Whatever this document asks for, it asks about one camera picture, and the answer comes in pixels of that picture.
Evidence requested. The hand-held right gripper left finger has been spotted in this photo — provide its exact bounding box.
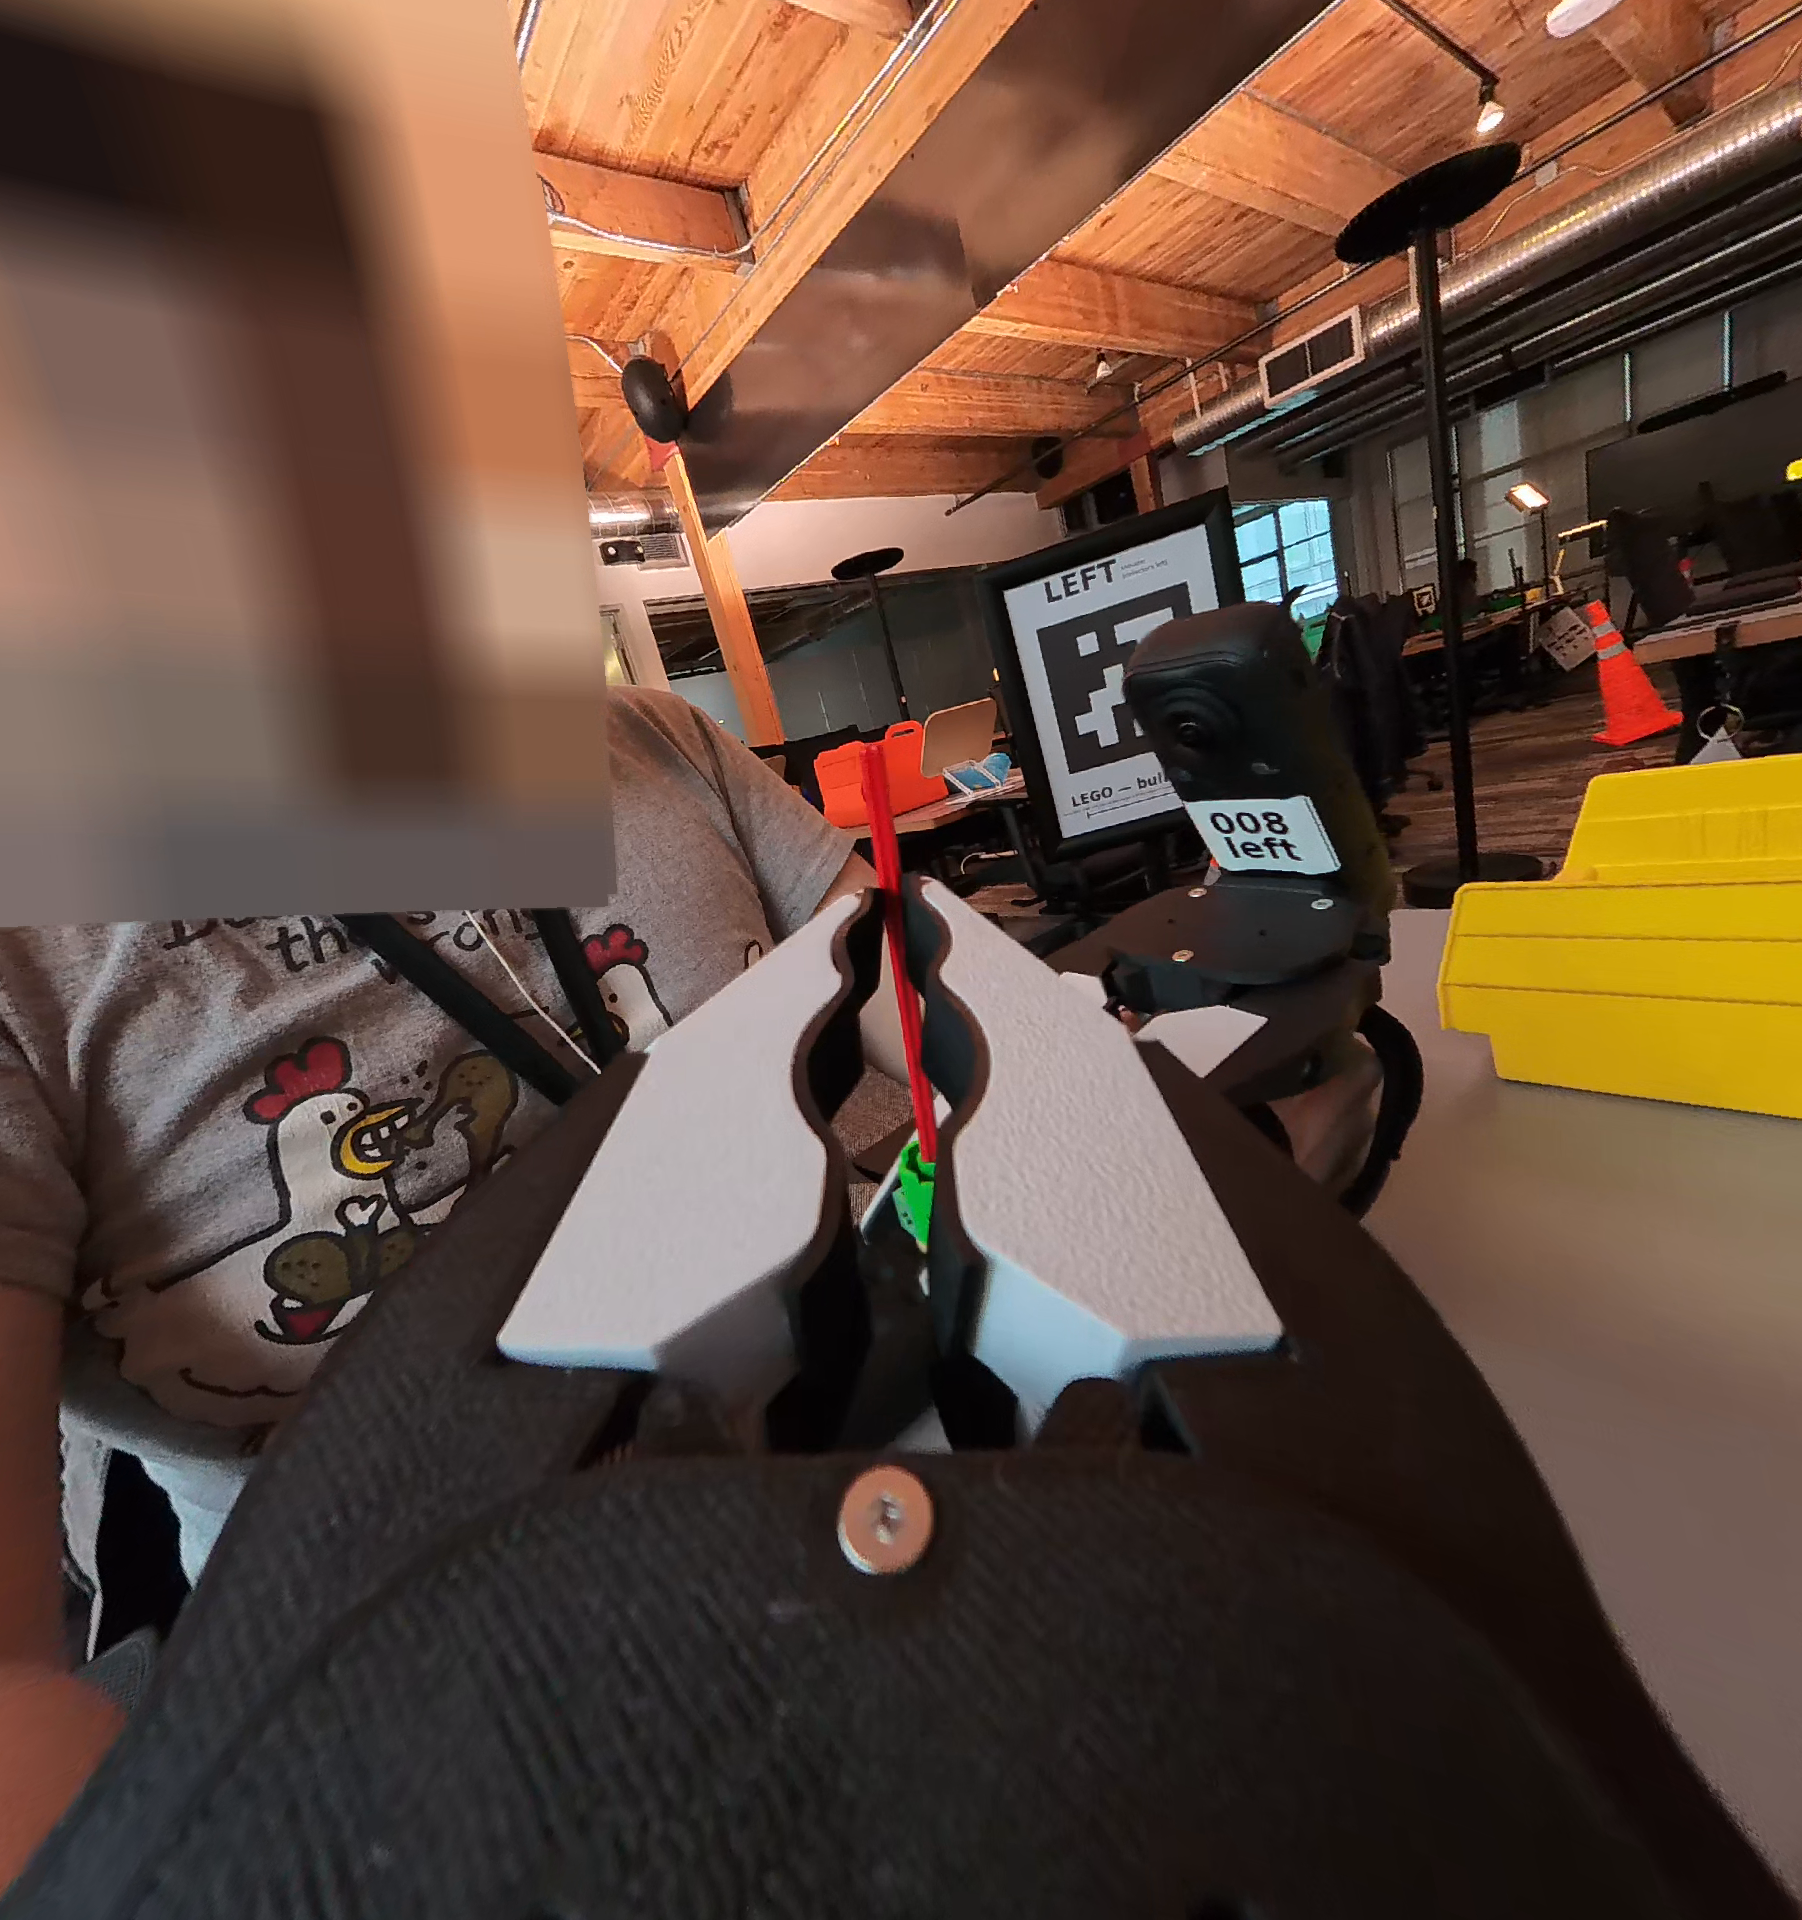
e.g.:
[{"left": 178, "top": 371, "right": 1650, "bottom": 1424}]
[{"left": 499, "top": 891, "right": 876, "bottom": 1448}]

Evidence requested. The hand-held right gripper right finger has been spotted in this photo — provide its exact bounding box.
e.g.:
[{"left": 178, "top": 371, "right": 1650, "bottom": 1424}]
[{"left": 899, "top": 881, "right": 1283, "bottom": 1448}]

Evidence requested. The single green round brick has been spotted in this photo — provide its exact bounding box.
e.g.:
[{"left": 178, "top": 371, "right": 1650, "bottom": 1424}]
[{"left": 876, "top": 1138, "right": 947, "bottom": 1253}]

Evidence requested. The red plastic rod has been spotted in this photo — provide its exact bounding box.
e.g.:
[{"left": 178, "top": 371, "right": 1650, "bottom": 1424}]
[{"left": 860, "top": 738, "right": 939, "bottom": 1170}]

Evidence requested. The person's right forearm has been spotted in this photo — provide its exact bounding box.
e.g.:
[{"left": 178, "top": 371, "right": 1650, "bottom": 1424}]
[{"left": 0, "top": 1275, "right": 134, "bottom": 1920}]

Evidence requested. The person's left hand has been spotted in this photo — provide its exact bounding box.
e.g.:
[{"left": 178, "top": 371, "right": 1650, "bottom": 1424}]
[{"left": 1267, "top": 1072, "right": 1378, "bottom": 1194}]

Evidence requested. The black framed marker sign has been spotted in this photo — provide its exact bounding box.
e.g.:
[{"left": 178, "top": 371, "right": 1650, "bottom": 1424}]
[{"left": 979, "top": 488, "right": 1250, "bottom": 904}]

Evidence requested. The wooden document stand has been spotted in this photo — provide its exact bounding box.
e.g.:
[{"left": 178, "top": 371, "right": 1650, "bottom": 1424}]
[{"left": 918, "top": 697, "right": 1001, "bottom": 807}]

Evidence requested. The black floor lamp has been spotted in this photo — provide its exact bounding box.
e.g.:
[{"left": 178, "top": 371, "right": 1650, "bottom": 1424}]
[
  {"left": 1331, "top": 145, "right": 1552, "bottom": 907},
  {"left": 834, "top": 548, "right": 918, "bottom": 724}
]

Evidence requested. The orange storage bin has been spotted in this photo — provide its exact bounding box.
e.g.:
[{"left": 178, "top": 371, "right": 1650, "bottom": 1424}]
[{"left": 812, "top": 724, "right": 939, "bottom": 828}]

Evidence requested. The orange traffic cone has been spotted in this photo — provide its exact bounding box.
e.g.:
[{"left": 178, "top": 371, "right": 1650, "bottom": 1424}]
[{"left": 1586, "top": 594, "right": 1685, "bottom": 743}]

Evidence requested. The yellow storage bin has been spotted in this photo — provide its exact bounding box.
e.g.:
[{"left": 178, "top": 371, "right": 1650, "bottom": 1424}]
[{"left": 1433, "top": 738, "right": 1802, "bottom": 1134}]

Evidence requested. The black monitor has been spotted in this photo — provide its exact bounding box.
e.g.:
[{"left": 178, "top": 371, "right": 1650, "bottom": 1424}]
[{"left": 1586, "top": 404, "right": 1802, "bottom": 594}]

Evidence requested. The black ceiling speaker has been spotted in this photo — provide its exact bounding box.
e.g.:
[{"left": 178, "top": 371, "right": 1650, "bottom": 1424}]
[{"left": 623, "top": 348, "right": 695, "bottom": 445}]

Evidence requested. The black lanyard strap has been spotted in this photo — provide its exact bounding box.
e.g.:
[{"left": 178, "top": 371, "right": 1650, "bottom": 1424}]
[{"left": 342, "top": 907, "right": 629, "bottom": 1102}]

